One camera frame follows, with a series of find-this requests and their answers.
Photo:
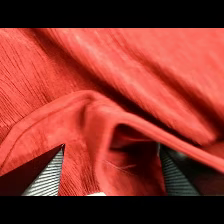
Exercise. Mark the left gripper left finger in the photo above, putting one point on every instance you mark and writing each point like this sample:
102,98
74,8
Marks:
36,176

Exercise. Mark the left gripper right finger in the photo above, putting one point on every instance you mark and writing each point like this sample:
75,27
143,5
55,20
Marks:
186,178

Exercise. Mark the red long-sleeved shirt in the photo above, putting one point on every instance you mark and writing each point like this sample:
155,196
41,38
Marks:
133,80

